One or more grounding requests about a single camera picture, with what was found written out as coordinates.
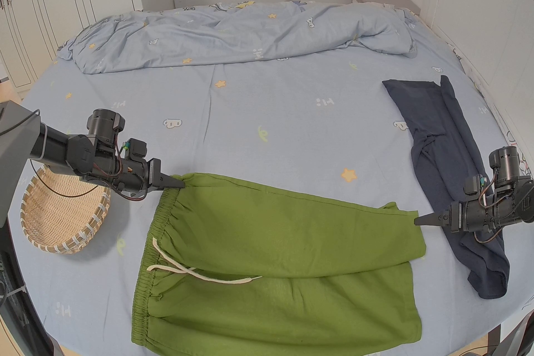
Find pale blue quilt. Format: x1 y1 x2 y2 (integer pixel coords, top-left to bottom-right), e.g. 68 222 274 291
56 1 419 75

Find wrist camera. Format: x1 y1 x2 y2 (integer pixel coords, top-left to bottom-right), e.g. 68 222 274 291
121 139 148 163
464 175 489 197

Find bed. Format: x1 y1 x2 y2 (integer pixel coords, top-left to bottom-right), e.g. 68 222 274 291
0 0 534 356

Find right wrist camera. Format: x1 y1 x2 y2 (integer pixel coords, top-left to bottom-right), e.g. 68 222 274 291
464 175 489 197

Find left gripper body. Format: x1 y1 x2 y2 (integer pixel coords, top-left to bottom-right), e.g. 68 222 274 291
114 158 162 197

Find green shorts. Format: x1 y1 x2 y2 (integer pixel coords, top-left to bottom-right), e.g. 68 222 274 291
130 173 427 356

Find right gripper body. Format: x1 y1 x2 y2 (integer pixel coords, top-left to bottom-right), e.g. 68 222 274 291
449 199 497 234

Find dark blue garment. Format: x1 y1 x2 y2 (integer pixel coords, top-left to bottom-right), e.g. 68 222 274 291
382 75 511 300

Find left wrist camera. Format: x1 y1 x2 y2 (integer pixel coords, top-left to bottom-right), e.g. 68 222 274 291
121 139 148 163

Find round woven basket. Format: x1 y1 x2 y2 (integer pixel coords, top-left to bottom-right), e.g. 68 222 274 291
21 164 112 256

